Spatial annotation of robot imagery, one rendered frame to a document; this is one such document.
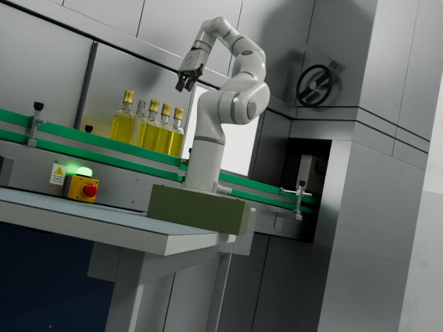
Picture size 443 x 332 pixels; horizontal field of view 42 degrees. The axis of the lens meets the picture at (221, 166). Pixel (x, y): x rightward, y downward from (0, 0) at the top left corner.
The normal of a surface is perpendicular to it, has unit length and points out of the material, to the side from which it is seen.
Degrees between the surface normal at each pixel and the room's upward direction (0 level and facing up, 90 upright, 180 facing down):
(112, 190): 90
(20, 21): 90
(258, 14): 90
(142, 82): 90
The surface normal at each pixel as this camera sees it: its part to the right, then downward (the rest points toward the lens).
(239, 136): 0.68, 0.07
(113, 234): -0.12, -0.11
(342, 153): -0.71, -0.20
